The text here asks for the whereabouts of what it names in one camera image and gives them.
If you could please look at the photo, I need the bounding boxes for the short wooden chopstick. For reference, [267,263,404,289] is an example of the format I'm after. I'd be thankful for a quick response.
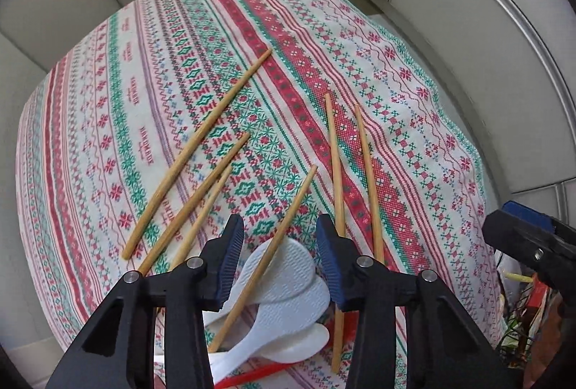
[169,165,232,271]

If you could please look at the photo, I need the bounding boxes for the red plastic spoon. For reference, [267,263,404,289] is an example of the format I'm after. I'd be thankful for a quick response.
[215,312,358,389]

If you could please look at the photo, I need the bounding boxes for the white rice paddle lower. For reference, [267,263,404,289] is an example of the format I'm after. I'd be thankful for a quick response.
[211,276,330,384]

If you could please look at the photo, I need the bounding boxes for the white soup spoon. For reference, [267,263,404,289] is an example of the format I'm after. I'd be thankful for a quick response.
[209,323,330,370]

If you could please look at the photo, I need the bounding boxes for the long wooden chopstick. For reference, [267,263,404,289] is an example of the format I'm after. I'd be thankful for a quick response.
[121,48,275,262]

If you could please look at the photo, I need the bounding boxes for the patterned red green tablecloth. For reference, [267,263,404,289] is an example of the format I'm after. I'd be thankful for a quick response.
[14,0,505,389]

